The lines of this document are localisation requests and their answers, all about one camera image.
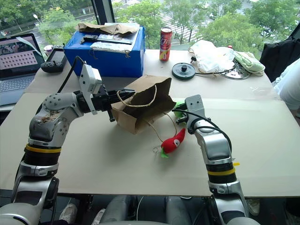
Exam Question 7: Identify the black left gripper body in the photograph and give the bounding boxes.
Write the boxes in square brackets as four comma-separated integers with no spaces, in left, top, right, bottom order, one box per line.
[91,86,118,113]

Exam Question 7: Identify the green plush toy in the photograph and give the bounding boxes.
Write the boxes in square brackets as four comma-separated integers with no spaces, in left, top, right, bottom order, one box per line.
[173,100,188,119]

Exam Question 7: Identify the brown paper bag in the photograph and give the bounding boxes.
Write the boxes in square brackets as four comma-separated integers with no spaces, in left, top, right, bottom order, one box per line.
[111,75,178,143]

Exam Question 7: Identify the red chili plush toy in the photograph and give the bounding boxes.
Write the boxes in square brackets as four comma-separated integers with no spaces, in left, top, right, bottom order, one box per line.
[151,127,187,158]

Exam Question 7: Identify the white plastic bag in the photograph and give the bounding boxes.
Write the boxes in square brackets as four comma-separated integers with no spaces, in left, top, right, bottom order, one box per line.
[188,39,236,74]

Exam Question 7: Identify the crumpled brown paper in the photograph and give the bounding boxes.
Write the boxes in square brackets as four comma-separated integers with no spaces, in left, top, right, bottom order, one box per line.
[75,22,140,36]

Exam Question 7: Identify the black bag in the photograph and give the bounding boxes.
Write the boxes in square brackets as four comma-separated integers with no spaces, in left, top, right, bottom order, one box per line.
[259,30,300,83]

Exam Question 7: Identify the blue box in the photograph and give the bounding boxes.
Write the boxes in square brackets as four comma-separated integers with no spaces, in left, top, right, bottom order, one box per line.
[63,26,146,78]

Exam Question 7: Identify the black round disc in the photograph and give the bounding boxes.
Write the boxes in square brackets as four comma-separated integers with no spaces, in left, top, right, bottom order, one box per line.
[171,62,196,81]

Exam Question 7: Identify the flat printed booklet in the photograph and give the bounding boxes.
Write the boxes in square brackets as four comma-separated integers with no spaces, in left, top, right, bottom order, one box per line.
[97,33,135,45]

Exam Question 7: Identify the black handheld controller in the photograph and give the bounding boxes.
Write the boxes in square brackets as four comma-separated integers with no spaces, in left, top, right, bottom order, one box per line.
[40,45,68,74]

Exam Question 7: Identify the red soda can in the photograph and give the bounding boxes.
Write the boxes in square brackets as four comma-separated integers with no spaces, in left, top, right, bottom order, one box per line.
[159,26,173,62]

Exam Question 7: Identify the round clear metal plate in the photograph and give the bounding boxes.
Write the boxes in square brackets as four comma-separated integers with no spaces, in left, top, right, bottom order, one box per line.
[218,62,252,81]

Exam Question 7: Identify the small black device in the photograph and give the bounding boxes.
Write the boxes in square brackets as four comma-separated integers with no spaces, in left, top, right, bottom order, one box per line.
[79,34,99,45]

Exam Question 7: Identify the white cup purple lid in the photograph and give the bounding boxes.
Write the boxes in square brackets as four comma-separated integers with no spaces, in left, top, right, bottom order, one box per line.
[43,45,55,57]

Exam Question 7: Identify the pale green cloth pouch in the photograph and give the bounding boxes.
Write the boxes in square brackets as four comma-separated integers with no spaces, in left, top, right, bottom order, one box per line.
[232,51,266,77]

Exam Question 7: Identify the open laptop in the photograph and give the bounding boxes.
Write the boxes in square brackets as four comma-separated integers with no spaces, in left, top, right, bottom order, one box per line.
[0,32,46,106]

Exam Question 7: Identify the white shoe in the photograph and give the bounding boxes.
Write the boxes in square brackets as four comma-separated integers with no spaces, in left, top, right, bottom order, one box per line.
[246,198,261,217]
[58,203,78,225]

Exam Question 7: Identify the person in white clothes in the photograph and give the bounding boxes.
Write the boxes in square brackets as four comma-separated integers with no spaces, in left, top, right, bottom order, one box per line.
[272,58,300,118]

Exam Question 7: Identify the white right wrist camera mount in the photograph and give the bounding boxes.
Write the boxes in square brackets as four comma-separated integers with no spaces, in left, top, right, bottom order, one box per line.
[184,94,206,125]

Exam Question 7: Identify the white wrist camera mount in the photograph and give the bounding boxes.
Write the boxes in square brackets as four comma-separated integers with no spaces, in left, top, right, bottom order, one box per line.
[184,94,206,125]
[79,63,103,116]

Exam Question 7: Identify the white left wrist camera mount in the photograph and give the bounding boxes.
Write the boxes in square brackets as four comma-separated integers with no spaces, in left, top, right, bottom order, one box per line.
[79,63,103,116]

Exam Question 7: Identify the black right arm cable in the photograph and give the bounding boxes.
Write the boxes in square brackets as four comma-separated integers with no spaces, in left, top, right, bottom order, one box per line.
[172,108,233,153]

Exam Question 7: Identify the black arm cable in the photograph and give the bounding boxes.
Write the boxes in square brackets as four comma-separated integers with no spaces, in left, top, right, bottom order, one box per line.
[172,108,233,153]
[57,56,85,93]

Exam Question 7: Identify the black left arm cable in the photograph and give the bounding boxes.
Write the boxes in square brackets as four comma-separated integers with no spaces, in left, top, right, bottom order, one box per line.
[57,56,85,93]

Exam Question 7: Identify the thin black table cable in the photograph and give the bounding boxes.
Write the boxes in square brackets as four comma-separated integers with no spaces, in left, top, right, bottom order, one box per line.
[194,63,237,76]

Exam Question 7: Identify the black window frame post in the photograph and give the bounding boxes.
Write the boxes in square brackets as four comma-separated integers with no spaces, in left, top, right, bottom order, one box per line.
[90,0,116,25]

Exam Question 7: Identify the thin white cable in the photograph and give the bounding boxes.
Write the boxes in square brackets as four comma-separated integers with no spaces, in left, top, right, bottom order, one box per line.
[135,195,145,221]

